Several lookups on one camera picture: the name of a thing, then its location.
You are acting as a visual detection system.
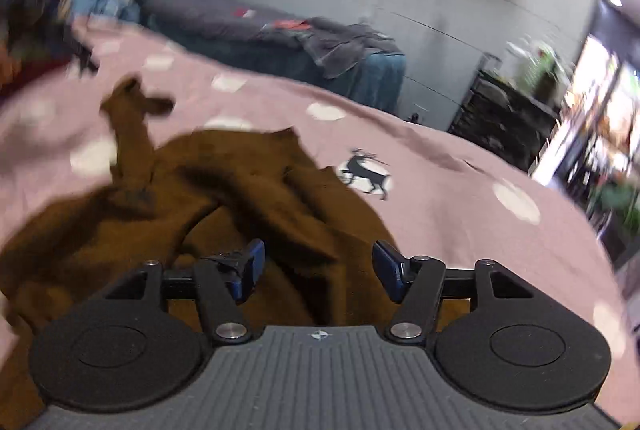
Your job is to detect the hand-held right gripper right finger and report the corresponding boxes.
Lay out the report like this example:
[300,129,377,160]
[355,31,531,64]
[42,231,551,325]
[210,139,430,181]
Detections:
[372,240,536,344]

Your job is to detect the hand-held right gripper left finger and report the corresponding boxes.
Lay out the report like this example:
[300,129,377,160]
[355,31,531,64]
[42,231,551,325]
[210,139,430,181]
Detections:
[102,238,266,345]

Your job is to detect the brown small garment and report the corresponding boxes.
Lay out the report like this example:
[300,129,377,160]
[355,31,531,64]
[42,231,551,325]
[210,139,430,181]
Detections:
[0,77,416,430]

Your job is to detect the pile of mixed clothes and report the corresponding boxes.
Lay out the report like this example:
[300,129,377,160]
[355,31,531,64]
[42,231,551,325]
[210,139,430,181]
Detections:
[0,0,101,86]

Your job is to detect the black drawer cabinet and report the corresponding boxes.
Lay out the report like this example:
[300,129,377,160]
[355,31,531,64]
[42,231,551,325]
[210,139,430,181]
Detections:
[447,69,560,173]

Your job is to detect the green plant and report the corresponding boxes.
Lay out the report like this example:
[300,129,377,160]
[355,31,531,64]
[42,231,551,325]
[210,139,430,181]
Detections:
[520,41,568,103]

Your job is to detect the glass door display cabinet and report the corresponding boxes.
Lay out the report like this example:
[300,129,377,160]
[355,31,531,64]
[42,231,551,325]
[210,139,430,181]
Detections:
[531,0,640,268]

